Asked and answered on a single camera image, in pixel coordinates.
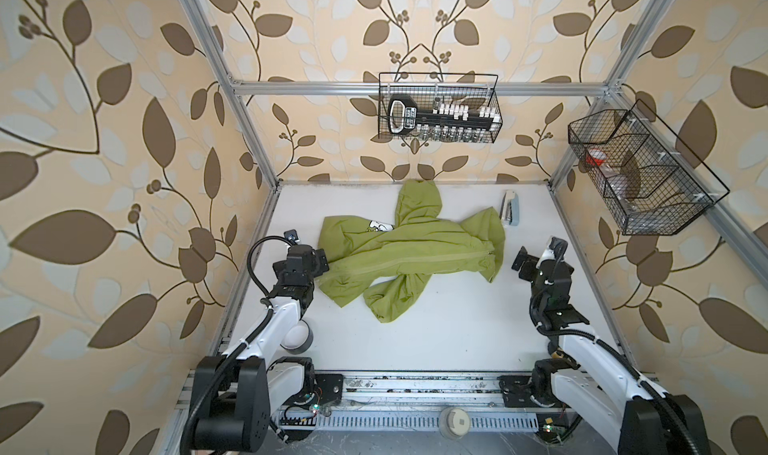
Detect green jacket with cartoon print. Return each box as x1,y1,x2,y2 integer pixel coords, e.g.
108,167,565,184
318,180,506,323

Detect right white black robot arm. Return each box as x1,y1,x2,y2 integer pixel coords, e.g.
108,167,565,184
500,237,711,454

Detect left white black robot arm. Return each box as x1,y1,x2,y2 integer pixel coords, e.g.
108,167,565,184
178,230,329,454

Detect grey tape roll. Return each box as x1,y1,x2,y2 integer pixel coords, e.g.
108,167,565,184
281,320,314,355

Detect grey stapler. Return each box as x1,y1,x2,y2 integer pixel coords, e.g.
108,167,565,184
500,190,520,226

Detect red capped bottle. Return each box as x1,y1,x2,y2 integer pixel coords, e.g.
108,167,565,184
584,148,608,168

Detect round white puck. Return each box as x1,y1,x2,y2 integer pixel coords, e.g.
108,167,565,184
438,407,472,441

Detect black rack of vials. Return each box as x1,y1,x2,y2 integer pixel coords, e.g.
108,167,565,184
383,94,503,143

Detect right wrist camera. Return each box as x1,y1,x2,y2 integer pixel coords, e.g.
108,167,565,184
538,236,568,265

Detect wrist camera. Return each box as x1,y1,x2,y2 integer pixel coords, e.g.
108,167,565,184
283,229,300,245
538,236,568,265

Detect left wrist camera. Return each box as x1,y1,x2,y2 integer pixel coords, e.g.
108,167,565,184
283,229,300,245

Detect black wire basket right wall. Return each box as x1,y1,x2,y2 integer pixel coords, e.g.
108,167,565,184
568,99,730,236

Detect black wire basket wall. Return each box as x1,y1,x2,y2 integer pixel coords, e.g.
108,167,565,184
377,71,503,144
568,99,730,236

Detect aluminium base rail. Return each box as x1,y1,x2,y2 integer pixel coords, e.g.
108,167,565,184
173,369,673,414

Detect black wire basket back wall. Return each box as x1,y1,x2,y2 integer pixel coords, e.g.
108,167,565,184
377,71,503,144

